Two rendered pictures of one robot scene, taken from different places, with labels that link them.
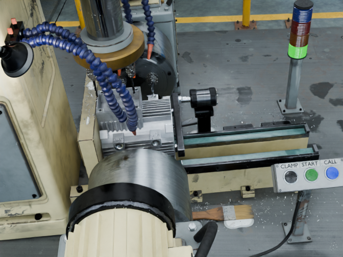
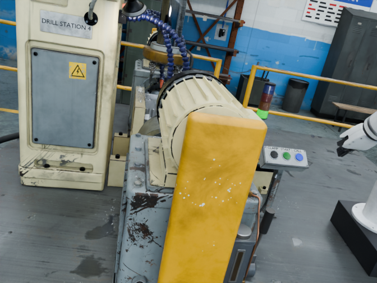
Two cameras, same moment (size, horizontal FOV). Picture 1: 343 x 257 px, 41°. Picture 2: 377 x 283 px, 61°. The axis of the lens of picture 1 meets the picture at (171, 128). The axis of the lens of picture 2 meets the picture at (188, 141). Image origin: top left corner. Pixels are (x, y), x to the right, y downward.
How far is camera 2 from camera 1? 0.56 m
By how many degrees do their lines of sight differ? 22
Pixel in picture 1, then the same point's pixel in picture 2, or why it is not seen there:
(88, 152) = (138, 118)
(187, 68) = not seen: hidden behind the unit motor
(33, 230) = (75, 179)
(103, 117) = (149, 104)
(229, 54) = not seen: hidden behind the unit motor
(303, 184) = (281, 160)
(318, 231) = (279, 214)
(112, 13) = (179, 28)
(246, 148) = not seen: hidden behind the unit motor
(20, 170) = (88, 117)
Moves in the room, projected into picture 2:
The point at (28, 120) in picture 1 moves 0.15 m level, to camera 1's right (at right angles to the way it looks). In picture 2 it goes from (110, 76) to (156, 82)
